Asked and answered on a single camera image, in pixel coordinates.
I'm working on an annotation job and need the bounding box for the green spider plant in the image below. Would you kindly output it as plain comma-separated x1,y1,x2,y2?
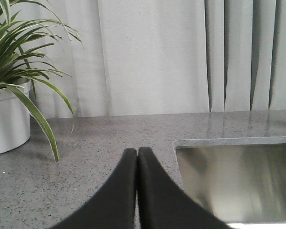
0,0,81,162

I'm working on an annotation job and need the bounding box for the white pleated curtain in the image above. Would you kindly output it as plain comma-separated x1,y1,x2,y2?
0,0,286,119

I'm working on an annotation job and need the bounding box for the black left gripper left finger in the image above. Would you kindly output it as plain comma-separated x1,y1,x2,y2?
53,148,137,229

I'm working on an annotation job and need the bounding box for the white plant pot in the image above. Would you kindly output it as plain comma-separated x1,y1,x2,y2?
0,88,31,154

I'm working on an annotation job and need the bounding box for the stainless steel sink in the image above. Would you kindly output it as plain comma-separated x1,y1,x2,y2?
173,136,286,229

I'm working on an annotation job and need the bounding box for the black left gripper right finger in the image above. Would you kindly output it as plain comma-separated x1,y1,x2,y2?
137,147,229,229

